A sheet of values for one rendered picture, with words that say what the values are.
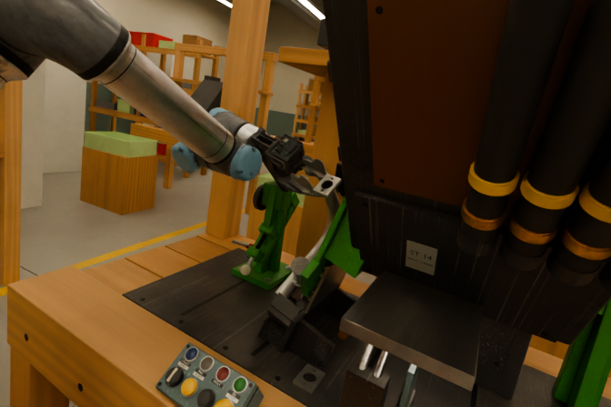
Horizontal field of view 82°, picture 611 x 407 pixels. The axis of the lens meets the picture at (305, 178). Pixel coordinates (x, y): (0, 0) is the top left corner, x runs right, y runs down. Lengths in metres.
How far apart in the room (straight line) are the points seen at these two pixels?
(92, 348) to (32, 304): 0.21
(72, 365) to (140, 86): 0.56
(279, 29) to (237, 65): 11.22
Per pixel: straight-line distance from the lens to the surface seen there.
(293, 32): 12.21
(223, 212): 1.30
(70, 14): 0.57
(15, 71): 0.67
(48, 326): 0.93
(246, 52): 1.24
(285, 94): 11.96
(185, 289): 0.97
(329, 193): 0.76
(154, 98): 0.61
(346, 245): 0.66
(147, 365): 0.75
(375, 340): 0.48
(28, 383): 1.10
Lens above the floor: 1.38
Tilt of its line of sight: 11 degrees down
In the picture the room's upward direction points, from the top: 9 degrees clockwise
